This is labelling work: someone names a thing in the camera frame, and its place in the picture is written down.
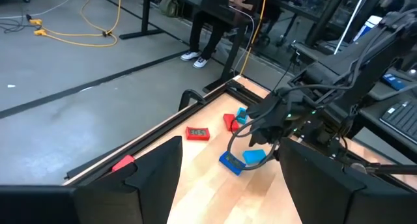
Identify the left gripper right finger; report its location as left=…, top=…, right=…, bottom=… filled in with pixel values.
left=279, top=137, right=417, bottom=224

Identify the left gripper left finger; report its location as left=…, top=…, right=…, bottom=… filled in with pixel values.
left=74, top=135, right=184, bottom=224

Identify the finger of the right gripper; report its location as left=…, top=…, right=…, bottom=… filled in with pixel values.
left=246, top=93, right=283, bottom=120
left=249, top=122, right=281, bottom=147

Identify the red plug adapter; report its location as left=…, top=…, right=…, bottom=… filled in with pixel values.
left=111, top=154, right=136, bottom=173

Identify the black desk leg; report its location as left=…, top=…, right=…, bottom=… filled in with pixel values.
left=201, top=8, right=258, bottom=93
left=119, top=0, right=165, bottom=40

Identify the person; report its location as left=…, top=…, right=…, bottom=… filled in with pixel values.
left=180, top=0, right=261, bottom=69

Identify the small blue box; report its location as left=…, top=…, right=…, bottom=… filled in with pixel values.
left=381, top=73, right=407, bottom=91

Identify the white rod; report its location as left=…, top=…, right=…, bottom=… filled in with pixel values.
left=334, top=0, right=369, bottom=55

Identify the black laptop keyboard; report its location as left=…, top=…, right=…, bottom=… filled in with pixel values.
left=379, top=100, right=417, bottom=145

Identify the white and blue box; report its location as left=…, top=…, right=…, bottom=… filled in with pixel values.
left=353, top=14, right=384, bottom=42

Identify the olive bag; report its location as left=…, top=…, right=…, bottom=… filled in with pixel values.
left=158, top=0, right=179, bottom=18

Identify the black aluminium table frame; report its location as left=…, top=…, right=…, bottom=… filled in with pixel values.
left=65, top=79, right=271, bottom=186

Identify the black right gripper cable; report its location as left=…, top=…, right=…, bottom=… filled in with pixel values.
left=227, top=118, right=281, bottom=171

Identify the yellow hanging cable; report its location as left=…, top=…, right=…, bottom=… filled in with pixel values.
left=239, top=0, right=268, bottom=77

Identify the yellow floor extension cable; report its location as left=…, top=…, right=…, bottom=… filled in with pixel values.
left=28, top=0, right=123, bottom=48

